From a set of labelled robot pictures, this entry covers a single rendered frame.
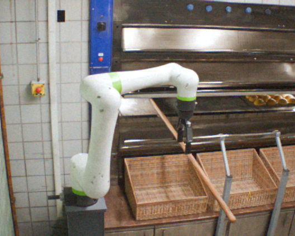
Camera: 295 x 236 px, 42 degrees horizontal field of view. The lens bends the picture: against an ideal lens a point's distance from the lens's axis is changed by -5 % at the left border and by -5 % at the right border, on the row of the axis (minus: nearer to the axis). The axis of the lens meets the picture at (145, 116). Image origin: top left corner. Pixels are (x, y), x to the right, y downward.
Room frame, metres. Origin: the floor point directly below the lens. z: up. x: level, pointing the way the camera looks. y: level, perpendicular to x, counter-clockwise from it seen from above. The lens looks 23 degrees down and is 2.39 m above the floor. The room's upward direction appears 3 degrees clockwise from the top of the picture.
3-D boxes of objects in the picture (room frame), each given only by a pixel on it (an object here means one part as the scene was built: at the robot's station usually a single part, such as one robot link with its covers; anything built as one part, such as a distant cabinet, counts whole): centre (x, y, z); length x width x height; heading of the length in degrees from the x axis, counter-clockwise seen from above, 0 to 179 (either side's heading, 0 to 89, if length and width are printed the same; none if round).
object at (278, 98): (3.61, -1.13, 1.21); 0.61 x 0.48 x 0.06; 14
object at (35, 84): (2.65, 0.78, 1.46); 0.10 x 0.07 x 0.10; 104
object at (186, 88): (1.84, -0.19, 1.81); 0.13 x 0.11 x 0.14; 29
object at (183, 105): (1.83, -0.19, 1.71); 0.12 x 0.09 x 0.06; 103
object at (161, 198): (2.65, -0.17, 0.72); 0.56 x 0.49 x 0.28; 105
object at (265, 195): (2.79, -0.76, 0.72); 0.56 x 0.49 x 0.28; 105
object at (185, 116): (1.83, -0.20, 1.63); 0.08 x 0.07 x 0.09; 13
